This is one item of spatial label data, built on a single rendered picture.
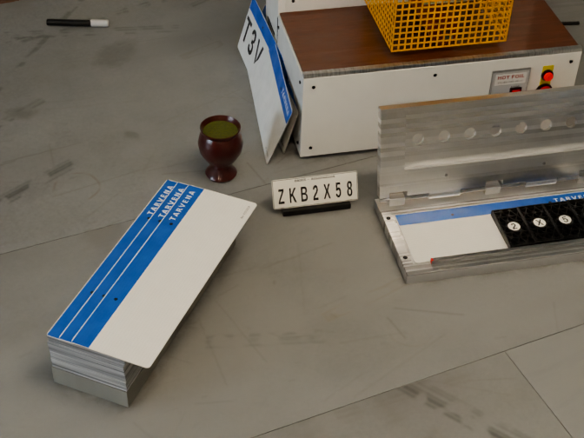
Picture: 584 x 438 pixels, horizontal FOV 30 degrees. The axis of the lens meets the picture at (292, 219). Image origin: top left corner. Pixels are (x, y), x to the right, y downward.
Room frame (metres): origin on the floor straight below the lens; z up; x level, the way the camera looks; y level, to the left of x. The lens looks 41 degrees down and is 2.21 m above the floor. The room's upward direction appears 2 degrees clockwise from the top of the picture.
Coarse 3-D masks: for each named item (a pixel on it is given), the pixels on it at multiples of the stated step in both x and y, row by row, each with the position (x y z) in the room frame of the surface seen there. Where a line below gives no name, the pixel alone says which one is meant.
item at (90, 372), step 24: (168, 192) 1.43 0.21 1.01; (144, 216) 1.37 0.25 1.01; (120, 240) 1.31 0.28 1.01; (72, 312) 1.14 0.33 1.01; (48, 336) 1.09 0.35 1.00; (72, 360) 1.08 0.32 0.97; (96, 360) 1.07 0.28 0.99; (120, 360) 1.05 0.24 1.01; (72, 384) 1.08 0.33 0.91; (96, 384) 1.07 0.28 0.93; (120, 384) 1.05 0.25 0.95
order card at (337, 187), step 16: (304, 176) 1.54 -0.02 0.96; (320, 176) 1.55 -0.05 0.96; (336, 176) 1.55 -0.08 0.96; (352, 176) 1.56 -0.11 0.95; (272, 192) 1.52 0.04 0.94; (288, 192) 1.52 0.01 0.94; (304, 192) 1.53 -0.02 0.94; (320, 192) 1.54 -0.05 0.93; (336, 192) 1.54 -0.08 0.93; (352, 192) 1.55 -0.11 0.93
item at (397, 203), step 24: (480, 192) 1.57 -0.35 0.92; (504, 192) 1.57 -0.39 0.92; (528, 192) 1.57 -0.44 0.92; (552, 192) 1.57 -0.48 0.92; (384, 216) 1.49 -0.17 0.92; (408, 264) 1.36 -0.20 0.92; (456, 264) 1.37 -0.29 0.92; (480, 264) 1.37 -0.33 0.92; (504, 264) 1.38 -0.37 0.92; (528, 264) 1.39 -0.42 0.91
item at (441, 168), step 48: (480, 96) 1.61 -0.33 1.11; (528, 96) 1.62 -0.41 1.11; (576, 96) 1.65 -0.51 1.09; (384, 144) 1.54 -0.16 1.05; (432, 144) 1.57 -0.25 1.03; (480, 144) 1.59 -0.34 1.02; (528, 144) 1.61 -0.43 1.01; (576, 144) 1.63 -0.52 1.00; (384, 192) 1.52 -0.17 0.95; (432, 192) 1.54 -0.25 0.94
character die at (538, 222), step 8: (520, 208) 1.52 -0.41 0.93; (528, 208) 1.51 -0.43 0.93; (536, 208) 1.52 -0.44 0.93; (544, 208) 1.52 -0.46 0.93; (528, 216) 1.49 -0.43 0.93; (536, 216) 1.50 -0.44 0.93; (544, 216) 1.49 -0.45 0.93; (528, 224) 1.47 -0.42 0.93; (536, 224) 1.47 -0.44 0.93; (544, 224) 1.47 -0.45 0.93; (552, 224) 1.47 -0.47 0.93; (536, 232) 1.46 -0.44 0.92; (544, 232) 1.45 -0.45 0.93; (552, 232) 1.45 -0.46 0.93; (536, 240) 1.43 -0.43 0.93; (544, 240) 1.43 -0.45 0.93; (552, 240) 1.43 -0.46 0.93; (560, 240) 1.43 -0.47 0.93
